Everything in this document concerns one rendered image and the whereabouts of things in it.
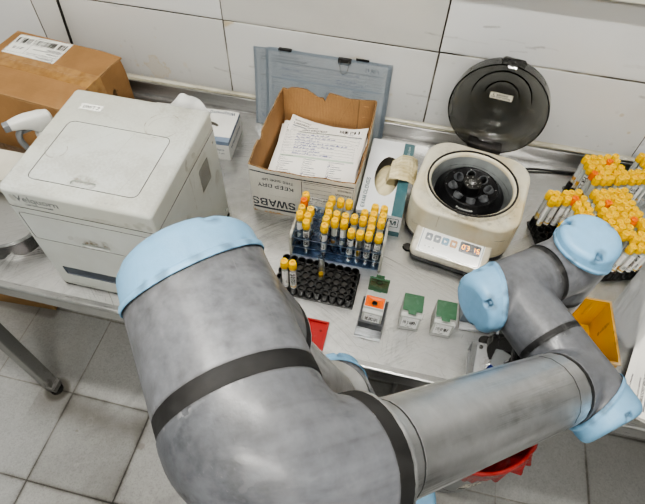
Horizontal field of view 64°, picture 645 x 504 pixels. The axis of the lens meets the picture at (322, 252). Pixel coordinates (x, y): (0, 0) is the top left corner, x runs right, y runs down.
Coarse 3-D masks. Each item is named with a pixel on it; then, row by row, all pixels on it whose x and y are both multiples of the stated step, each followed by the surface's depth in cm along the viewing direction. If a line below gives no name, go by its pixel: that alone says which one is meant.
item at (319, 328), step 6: (312, 318) 105; (312, 324) 105; (318, 324) 105; (324, 324) 105; (312, 330) 104; (318, 330) 104; (324, 330) 104; (312, 336) 103; (318, 336) 103; (324, 336) 103; (318, 342) 103; (324, 342) 102
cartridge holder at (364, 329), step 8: (360, 312) 103; (384, 312) 103; (360, 320) 102; (384, 320) 105; (360, 328) 103; (368, 328) 103; (376, 328) 103; (360, 336) 103; (368, 336) 102; (376, 336) 102
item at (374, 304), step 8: (368, 296) 100; (376, 296) 101; (384, 296) 101; (368, 304) 99; (376, 304) 101; (384, 304) 100; (368, 312) 99; (376, 312) 99; (368, 320) 102; (376, 320) 101
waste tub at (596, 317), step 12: (588, 300) 99; (600, 300) 98; (576, 312) 103; (588, 312) 102; (600, 312) 101; (612, 312) 97; (588, 324) 105; (600, 324) 100; (612, 324) 96; (600, 336) 99; (612, 336) 95; (600, 348) 99; (612, 348) 94; (612, 360) 93
